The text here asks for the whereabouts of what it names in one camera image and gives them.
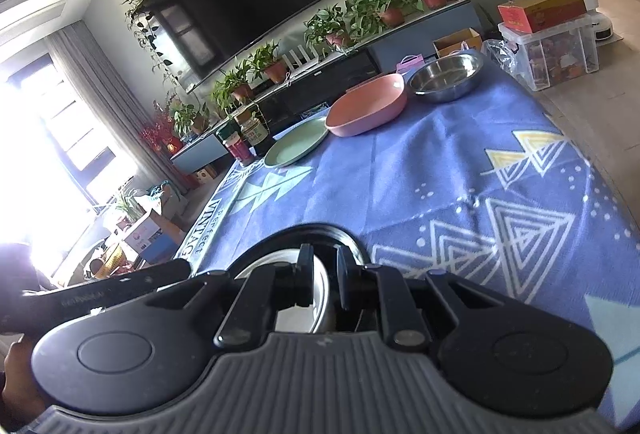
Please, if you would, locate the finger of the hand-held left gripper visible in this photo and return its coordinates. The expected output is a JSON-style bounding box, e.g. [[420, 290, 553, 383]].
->
[[100, 259, 194, 295]]

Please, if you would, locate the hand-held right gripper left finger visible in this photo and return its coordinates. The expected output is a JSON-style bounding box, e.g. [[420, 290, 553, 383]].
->
[[145, 244, 326, 349]]

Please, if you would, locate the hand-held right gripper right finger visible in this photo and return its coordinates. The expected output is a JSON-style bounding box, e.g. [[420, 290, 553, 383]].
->
[[336, 245, 501, 349]]

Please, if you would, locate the large white ribbed bowl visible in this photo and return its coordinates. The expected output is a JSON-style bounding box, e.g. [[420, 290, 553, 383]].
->
[[235, 249, 337, 335]]

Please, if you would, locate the black bowl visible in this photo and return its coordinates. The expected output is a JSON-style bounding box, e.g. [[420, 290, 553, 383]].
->
[[227, 224, 373, 335]]

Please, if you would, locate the green plate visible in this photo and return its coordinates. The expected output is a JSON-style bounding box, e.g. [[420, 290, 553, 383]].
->
[[263, 115, 331, 169]]

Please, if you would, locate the pink bowl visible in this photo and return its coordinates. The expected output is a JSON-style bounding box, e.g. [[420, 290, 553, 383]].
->
[[325, 72, 408, 138]]

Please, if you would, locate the stainless steel bowl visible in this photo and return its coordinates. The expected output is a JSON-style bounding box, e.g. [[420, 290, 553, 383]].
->
[[407, 52, 486, 103]]

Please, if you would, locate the person's left hand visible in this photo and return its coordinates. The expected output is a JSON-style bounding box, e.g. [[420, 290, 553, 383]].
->
[[0, 331, 51, 430]]

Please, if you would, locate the white box with pink logo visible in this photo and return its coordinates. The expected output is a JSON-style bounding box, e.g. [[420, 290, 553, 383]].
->
[[122, 214, 166, 255]]

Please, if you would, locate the brown cardboard box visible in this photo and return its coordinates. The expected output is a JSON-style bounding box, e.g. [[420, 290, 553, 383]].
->
[[135, 186, 185, 237]]

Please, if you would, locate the spider plant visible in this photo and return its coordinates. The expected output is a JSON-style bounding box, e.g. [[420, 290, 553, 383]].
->
[[112, 184, 151, 227]]

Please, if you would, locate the red flower decoration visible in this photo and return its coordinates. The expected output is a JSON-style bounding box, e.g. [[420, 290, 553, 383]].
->
[[140, 106, 183, 155]]

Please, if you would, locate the blue patterned tablecloth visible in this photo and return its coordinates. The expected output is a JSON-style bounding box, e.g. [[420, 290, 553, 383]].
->
[[172, 48, 640, 434]]

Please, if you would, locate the pink label spice bottle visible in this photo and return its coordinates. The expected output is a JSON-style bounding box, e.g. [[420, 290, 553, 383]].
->
[[222, 126, 256, 167]]

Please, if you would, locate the dark soy sauce bottle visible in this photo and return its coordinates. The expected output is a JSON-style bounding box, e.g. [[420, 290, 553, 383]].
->
[[235, 106, 271, 157]]

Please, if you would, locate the window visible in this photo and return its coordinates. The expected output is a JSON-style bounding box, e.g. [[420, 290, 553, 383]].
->
[[0, 54, 141, 219]]

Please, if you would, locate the grey curtain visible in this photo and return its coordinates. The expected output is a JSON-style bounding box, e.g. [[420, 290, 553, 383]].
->
[[47, 21, 201, 195]]

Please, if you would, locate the white router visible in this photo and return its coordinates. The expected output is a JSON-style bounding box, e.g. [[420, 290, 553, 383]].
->
[[282, 42, 321, 73]]

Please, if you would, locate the small pink box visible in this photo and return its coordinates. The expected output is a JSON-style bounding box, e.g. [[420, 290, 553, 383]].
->
[[396, 54, 426, 74]]

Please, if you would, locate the open cardboard box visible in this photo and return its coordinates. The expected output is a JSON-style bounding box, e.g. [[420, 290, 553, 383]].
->
[[432, 28, 483, 59]]

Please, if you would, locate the grey television cabinet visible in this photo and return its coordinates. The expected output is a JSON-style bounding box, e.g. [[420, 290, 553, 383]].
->
[[170, 0, 483, 175]]

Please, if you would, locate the clear plastic bag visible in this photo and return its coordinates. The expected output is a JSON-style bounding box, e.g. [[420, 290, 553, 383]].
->
[[482, 38, 521, 74]]

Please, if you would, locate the clear plastic storage box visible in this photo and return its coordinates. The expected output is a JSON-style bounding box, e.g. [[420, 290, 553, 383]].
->
[[497, 14, 601, 92]]

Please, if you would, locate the red and yellow box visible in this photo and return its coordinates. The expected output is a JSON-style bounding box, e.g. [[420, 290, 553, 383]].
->
[[497, 0, 587, 34]]

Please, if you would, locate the white robot vacuum dock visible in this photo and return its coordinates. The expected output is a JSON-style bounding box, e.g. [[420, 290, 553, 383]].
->
[[585, 10, 615, 43]]

